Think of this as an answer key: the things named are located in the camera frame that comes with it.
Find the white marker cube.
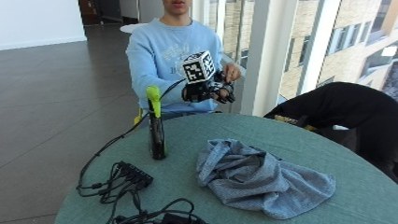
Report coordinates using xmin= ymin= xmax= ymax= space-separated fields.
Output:
xmin=180 ymin=50 xmax=219 ymax=85

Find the white window pillar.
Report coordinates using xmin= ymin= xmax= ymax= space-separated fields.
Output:
xmin=239 ymin=0 xmax=299 ymax=118

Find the yellow-brown chair under jacket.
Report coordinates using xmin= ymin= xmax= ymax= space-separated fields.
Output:
xmin=273 ymin=114 xmax=319 ymax=132

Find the the person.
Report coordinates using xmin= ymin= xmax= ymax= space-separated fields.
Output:
xmin=124 ymin=0 xmax=247 ymax=121

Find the black bottle with green cap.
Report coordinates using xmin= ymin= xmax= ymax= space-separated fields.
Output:
xmin=146 ymin=85 xmax=168 ymax=161

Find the yellow chair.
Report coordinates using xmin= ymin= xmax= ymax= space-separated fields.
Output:
xmin=132 ymin=106 xmax=147 ymax=128

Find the black jacket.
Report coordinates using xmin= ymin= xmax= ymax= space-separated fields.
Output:
xmin=263 ymin=81 xmax=398 ymax=185

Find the grey-blue crumpled cloth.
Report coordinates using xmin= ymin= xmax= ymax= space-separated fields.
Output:
xmin=196 ymin=138 xmax=339 ymax=221

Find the white round table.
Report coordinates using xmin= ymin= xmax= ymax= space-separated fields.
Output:
xmin=120 ymin=22 xmax=150 ymax=35

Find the black hub box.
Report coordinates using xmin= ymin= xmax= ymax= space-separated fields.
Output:
xmin=116 ymin=161 xmax=156 ymax=189

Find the dark doorway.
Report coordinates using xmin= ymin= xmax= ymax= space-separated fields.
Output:
xmin=78 ymin=0 xmax=142 ymax=26

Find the black power adapter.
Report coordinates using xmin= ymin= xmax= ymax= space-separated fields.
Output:
xmin=160 ymin=212 xmax=211 ymax=224

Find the white slanted window frame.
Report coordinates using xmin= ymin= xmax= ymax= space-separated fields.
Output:
xmin=295 ymin=0 xmax=344 ymax=96

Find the black looped adapter cable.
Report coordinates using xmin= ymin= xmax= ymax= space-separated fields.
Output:
xmin=112 ymin=197 xmax=197 ymax=224

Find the black hub cable bundle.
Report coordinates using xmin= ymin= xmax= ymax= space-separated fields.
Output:
xmin=76 ymin=161 xmax=144 ymax=216

